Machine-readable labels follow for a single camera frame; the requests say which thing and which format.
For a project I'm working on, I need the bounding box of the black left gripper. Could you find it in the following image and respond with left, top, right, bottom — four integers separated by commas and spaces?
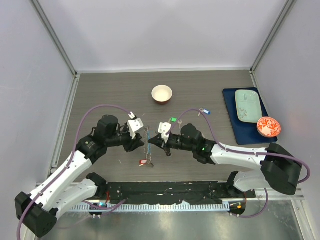
106, 122, 145, 153

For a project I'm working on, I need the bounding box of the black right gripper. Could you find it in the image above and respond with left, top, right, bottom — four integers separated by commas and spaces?
148, 133, 196, 153

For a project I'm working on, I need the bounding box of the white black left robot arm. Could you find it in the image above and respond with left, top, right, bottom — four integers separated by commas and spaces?
14, 113, 144, 238

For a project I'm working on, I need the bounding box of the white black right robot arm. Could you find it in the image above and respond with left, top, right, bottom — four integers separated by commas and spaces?
148, 123, 302, 198

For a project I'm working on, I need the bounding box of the red key tag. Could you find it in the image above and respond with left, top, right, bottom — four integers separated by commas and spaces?
139, 159, 148, 167

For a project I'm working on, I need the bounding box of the green tag key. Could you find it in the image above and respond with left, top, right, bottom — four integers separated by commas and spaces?
169, 117, 182, 125

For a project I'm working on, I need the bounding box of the red bowl white inside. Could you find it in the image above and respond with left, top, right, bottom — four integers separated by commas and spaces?
151, 85, 173, 105

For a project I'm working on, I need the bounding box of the blue tag key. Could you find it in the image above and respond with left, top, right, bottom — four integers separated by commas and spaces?
197, 108, 211, 117

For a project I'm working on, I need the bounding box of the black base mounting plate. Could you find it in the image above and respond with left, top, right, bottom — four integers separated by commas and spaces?
93, 181, 256, 205

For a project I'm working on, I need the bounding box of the pale green rectangular plate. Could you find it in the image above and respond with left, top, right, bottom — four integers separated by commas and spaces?
234, 89, 263, 124

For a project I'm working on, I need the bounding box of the orange white patterned bowl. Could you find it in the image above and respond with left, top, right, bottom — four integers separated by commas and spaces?
256, 116, 282, 138

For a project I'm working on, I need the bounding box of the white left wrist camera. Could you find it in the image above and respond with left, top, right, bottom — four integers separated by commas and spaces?
127, 112, 144, 140

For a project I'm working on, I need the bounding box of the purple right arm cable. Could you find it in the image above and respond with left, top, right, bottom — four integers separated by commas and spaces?
166, 107, 312, 219

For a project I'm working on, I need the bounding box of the aluminium frame rail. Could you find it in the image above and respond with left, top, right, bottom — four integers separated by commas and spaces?
29, 0, 78, 78

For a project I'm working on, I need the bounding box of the perforated cable duct strip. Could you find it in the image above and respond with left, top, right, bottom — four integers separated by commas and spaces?
68, 201, 230, 213

